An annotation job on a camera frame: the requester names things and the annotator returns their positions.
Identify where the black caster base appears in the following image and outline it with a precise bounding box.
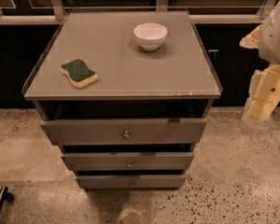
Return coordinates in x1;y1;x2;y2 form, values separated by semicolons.
0;187;15;212

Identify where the grey bottom drawer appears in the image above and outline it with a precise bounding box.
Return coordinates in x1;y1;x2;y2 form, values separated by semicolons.
77;175;186;189

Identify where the grey drawer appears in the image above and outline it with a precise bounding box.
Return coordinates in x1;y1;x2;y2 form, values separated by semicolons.
62;152;193;171
41;119;206;146
77;175;186;189

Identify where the metal railing frame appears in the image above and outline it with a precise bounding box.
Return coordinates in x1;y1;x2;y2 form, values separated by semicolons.
0;0;280;24

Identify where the grey middle drawer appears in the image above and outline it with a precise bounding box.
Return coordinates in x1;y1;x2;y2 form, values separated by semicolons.
62;152;193;171

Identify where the dark background cabinet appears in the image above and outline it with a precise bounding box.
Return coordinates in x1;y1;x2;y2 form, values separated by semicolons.
196;23;269;106

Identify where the grey top drawer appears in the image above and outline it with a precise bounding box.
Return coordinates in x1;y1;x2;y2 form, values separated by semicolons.
41;119;206;146

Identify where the green and yellow sponge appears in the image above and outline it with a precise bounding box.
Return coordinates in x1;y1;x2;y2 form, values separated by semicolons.
61;59;98;89

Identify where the white ceramic bowl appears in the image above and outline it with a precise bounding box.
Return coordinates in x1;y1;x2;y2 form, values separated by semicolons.
133;23;168;51

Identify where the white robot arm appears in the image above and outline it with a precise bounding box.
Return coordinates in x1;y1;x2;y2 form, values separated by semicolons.
240;1;280;124

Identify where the grey drawer cabinet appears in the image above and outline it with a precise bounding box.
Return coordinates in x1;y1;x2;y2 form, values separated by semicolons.
22;11;222;179

